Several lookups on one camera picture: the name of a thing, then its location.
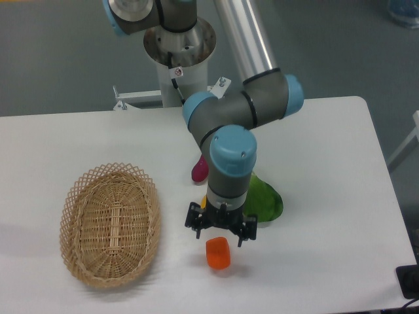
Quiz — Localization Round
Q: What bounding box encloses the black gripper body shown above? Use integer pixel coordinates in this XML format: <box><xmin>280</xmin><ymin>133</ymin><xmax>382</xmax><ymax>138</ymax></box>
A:
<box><xmin>204</xmin><ymin>202</ymin><xmax>244</xmax><ymax>234</ymax></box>

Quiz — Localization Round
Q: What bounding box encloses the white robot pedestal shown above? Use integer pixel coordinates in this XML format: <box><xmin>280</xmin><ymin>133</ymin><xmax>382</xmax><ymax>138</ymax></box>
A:
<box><xmin>112</xmin><ymin>16</ymin><xmax>232</xmax><ymax>111</ymax></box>

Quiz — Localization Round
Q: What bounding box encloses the blue object in background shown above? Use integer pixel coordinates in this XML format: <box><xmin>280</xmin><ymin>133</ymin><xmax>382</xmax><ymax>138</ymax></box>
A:
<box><xmin>387</xmin><ymin>0</ymin><xmax>418</xmax><ymax>29</ymax></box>

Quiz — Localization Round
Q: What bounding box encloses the orange toy fruit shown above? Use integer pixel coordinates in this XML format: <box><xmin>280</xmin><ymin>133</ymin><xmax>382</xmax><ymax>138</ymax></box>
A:
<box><xmin>206</xmin><ymin>237</ymin><xmax>231</xmax><ymax>270</ymax></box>

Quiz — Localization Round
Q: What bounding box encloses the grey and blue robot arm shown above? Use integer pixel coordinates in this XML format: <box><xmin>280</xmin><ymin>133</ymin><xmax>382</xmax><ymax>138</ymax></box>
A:
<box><xmin>103</xmin><ymin>1</ymin><xmax>304</xmax><ymax>241</ymax></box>

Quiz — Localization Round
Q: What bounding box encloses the yellow toy mango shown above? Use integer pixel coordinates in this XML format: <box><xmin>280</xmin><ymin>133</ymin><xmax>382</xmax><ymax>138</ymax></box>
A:
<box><xmin>200</xmin><ymin>196</ymin><xmax>207</xmax><ymax>209</ymax></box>

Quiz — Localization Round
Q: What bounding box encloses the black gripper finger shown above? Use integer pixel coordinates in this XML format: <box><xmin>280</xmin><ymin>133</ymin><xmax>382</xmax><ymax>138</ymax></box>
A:
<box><xmin>230</xmin><ymin>215</ymin><xmax>257</xmax><ymax>247</ymax></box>
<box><xmin>185</xmin><ymin>202</ymin><xmax>210</xmax><ymax>239</ymax></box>

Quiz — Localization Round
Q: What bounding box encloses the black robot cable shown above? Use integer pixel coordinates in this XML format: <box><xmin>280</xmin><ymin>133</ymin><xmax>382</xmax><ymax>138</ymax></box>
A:
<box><xmin>166</xmin><ymin>51</ymin><xmax>189</xmax><ymax>107</ymax></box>

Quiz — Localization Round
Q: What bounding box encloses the purple toy sweet potato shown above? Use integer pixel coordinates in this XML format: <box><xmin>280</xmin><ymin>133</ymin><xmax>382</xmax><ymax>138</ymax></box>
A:
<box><xmin>191</xmin><ymin>155</ymin><xmax>209</xmax><ymax>183</ymax></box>

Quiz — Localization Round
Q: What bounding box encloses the black device at table edge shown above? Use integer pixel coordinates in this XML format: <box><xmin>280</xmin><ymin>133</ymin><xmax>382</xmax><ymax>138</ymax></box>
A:
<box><xmin>395</xmin><ymin>265</ymin><xmax>418</xmax><ymax>300</ymax></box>

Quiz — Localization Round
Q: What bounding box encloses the green toy bok choy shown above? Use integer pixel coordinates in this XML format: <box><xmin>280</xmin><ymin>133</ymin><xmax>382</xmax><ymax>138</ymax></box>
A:
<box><xmin>243</xmin><ymin>172</ymin><xmax>283</xmax><ymax>222</ymax></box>

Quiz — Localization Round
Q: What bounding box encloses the oval wicker basket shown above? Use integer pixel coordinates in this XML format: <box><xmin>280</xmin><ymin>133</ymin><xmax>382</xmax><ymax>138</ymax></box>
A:
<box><xmin>60</xmin><ymin>163</ymin><xmax>161</xmax><ymax>288</ymax></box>

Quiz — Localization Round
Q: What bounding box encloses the white frame at right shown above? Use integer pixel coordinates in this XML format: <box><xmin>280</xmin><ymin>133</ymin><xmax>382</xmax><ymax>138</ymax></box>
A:
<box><xmin>386</xmin><ymin>111</ymin><xmax>418</xmax><ymax>173</ymax></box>

